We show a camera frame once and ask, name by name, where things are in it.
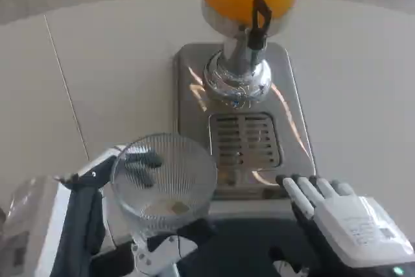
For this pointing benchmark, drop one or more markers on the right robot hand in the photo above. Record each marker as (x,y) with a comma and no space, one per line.
(350,222)

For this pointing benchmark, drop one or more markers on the steel drip tray base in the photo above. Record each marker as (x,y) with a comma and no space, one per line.
(291,95)

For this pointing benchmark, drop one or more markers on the steel slotted drip grid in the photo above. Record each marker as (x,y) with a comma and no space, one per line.
(246,140)

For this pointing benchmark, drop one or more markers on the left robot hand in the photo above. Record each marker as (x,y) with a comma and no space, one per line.
(81,218)

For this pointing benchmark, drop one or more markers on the clear ribbed glass cup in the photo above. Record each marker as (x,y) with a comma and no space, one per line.
(181,173)

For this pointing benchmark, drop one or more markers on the black tap lever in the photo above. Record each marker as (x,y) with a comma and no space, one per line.
(260,32)

